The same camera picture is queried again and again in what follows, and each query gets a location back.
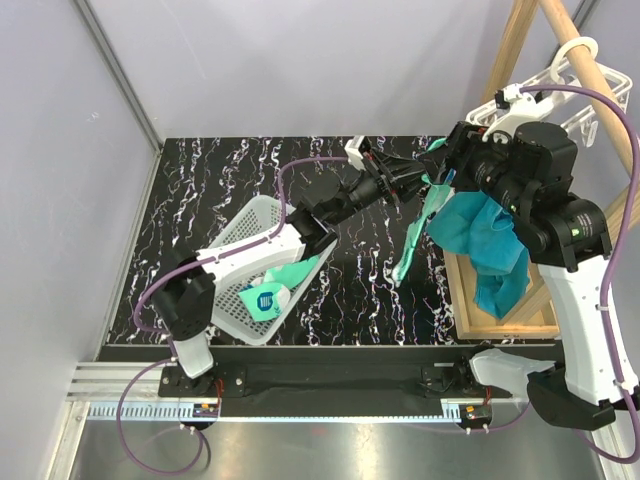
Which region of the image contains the white plastic mesh basket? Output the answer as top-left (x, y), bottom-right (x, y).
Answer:
top-left (197, 195), bottom-right (337, 346)

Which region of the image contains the teal blue shirt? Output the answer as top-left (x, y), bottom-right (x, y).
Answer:
top-left (427, 192), bottom-right (529, 319)

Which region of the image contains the mint green sock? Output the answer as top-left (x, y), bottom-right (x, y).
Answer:
top-left (238, 256), bottom-right (319, 323)
top-left (392, 137), bottom-right (459, 289)

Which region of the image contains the white slotted cable duct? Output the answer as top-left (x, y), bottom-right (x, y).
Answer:
top-left (88, 401), bottom-right (462, 424)

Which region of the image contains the aluminium corner profile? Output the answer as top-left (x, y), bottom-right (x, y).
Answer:
top-left (70, 0), bottom-right (164, 154)

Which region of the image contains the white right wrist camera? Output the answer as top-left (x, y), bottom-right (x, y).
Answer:
top-left (483, 84), bottom-right (571, 141)

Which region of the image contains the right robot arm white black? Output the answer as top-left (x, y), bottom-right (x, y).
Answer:
top-left (431, 121), bottom-right (639, 431)

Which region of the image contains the wooden drying rack frame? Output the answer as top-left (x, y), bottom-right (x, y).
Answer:
top-left (439, 0), bottom-right (640, 341)

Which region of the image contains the purple floor cable left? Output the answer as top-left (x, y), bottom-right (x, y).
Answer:
top-left (115, 357), bottom-right (209, 476)

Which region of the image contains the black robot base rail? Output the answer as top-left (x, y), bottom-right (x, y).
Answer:
top-left (158, 346), bottom-right (485, 419)

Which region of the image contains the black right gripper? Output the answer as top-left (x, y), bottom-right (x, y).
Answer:
top-left (417, 120), bottom-right (530, 217)

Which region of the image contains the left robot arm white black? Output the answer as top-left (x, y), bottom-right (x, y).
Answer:
top-left (139, 145), bottom-right (427, 396)

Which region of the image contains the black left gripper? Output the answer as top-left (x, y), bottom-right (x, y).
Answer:
top-left (328, 149), bottom-right (429, 228)

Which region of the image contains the white plastic clip hanger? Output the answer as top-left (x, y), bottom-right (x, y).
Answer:
top-left (467, 37), bottom-right (631, 149)

